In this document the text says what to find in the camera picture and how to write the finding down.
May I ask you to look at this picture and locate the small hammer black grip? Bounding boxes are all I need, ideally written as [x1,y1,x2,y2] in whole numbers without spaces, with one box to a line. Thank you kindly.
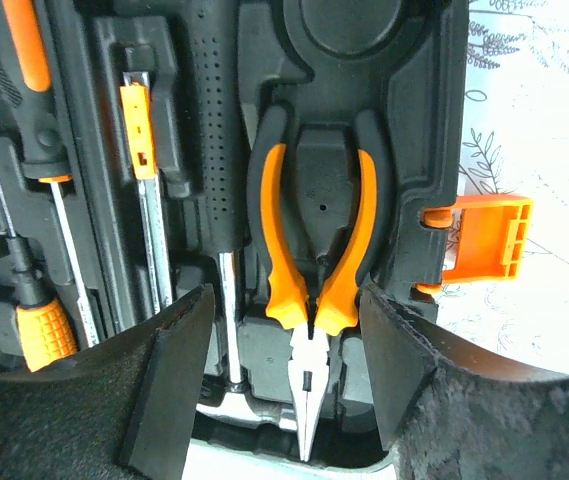
[186,1,297,432]

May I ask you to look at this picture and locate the black plastic tool case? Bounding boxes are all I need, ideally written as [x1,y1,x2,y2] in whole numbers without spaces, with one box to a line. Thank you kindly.
[0,1,530,479]

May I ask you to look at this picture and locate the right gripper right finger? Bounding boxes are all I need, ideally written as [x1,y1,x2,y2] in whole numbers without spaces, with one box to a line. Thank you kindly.
[359,285,435,450]

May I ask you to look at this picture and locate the black orange screwdriver large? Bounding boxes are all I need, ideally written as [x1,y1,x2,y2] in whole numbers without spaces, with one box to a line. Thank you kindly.
[0,1,99,347]

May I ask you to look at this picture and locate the orange handled pliers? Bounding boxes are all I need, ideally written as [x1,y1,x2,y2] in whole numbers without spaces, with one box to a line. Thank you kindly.
[246,102,393,462]

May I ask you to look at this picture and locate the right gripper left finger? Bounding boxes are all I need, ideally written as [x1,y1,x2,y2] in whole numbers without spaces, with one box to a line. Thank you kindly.
[120,284,215,479]

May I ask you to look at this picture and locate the small orange precision screwdriver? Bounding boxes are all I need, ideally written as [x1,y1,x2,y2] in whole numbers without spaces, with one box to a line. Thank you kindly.
[120,71,173,312]

